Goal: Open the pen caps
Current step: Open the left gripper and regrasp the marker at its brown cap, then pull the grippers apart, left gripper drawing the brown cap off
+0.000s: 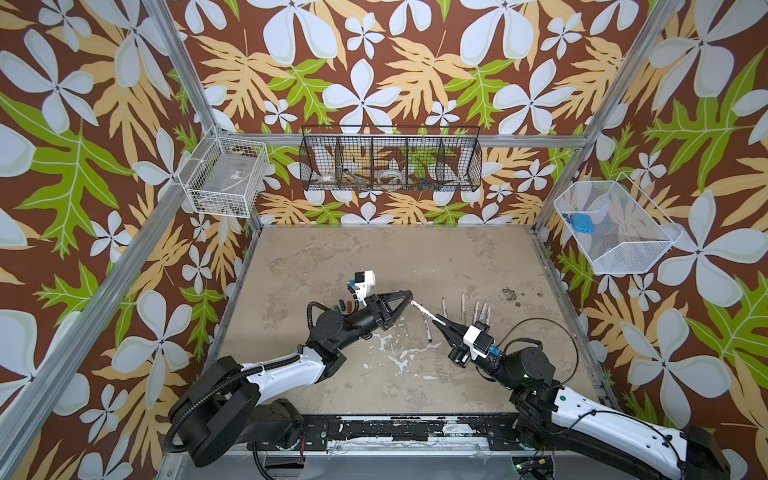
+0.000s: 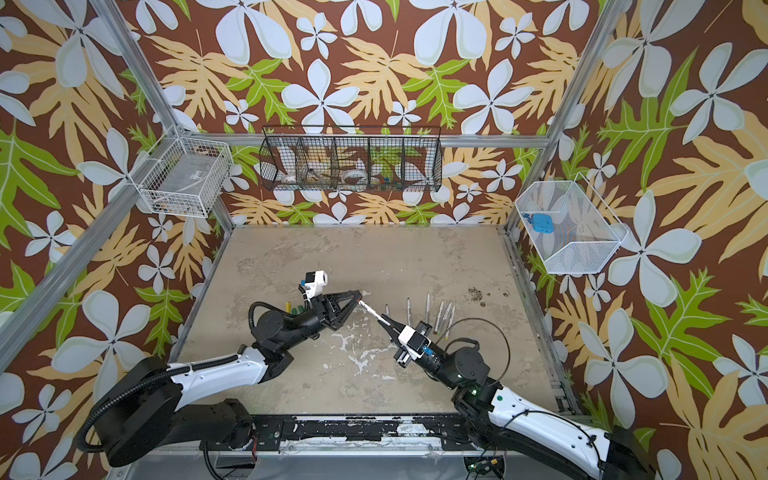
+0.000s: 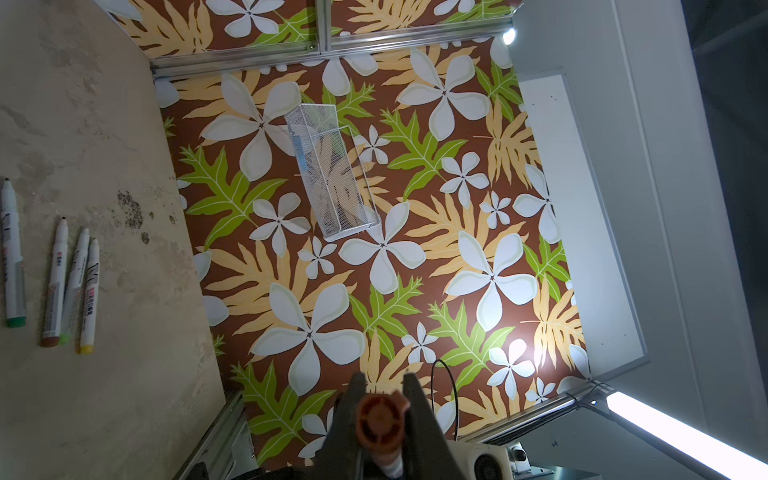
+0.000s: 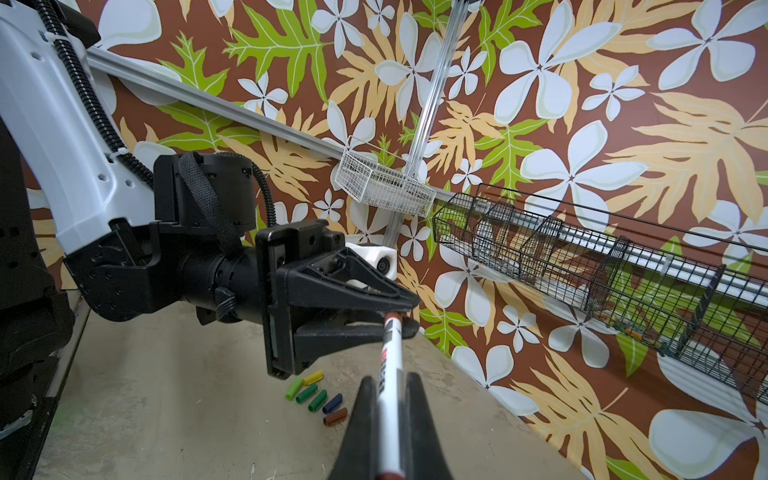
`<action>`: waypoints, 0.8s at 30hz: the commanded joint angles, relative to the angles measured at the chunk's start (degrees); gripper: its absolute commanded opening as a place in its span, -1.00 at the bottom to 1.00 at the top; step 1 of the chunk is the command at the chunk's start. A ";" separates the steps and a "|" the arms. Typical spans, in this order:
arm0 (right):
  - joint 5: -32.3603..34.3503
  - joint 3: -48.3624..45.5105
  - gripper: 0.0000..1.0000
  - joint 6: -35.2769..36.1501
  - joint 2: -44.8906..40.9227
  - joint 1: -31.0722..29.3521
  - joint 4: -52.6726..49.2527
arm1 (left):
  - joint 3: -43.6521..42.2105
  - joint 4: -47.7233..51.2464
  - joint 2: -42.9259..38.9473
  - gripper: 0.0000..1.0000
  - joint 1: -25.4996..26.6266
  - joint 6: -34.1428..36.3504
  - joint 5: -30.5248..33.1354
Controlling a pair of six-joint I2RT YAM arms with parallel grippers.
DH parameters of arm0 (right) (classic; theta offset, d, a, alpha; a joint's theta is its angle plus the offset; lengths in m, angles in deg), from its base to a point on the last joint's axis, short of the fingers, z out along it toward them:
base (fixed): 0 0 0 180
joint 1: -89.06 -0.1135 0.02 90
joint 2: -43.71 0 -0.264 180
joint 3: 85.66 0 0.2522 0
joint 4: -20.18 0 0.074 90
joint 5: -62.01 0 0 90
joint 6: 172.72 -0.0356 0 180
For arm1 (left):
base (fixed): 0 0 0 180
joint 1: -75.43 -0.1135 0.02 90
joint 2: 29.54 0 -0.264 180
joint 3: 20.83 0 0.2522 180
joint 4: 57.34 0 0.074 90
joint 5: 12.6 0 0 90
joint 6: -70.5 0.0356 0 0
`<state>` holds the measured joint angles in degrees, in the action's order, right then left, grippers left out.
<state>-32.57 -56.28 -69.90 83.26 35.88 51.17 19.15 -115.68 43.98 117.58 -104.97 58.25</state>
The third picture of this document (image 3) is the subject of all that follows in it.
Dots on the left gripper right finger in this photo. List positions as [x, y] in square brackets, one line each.
[425, 451]

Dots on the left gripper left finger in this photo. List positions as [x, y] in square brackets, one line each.
[341, 454]

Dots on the brown capped thin marker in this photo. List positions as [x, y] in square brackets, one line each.
[380, 430]

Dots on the yellow capped marker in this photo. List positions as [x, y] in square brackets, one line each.
[91, 295]

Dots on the light green capped marker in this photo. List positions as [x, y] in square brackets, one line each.
[74, 286]

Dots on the white mesh basket right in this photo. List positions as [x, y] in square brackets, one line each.
[336, 185]

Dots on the ceiling light bar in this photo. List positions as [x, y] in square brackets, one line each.
[692, 443]

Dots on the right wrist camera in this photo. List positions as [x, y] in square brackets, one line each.
[481, 461]

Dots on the white wall panel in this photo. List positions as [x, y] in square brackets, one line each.
[614, 342]

